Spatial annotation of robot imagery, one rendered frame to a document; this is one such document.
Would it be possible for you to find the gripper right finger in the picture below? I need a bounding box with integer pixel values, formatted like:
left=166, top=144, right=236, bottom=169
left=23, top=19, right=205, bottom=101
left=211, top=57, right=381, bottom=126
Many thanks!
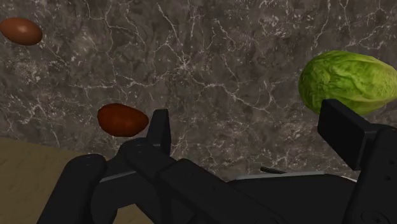
left=317, top=99, right=397, bottom=224

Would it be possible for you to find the brown egg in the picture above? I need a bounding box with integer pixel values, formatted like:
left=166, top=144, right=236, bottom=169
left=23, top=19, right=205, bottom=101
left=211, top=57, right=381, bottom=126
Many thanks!
left=97, top=103, right=150, bottom=138
left=0, top=17, right=43, bottom=46

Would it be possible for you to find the green lettuce head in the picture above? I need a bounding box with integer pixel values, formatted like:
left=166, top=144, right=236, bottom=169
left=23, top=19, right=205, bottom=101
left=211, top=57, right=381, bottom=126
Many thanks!
left=298, top=50, right=397, bottom=116

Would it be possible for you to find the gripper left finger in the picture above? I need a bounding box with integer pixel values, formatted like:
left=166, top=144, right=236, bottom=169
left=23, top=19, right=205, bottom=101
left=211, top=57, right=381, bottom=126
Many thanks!
left=36, top=108, right=280, bottom=224

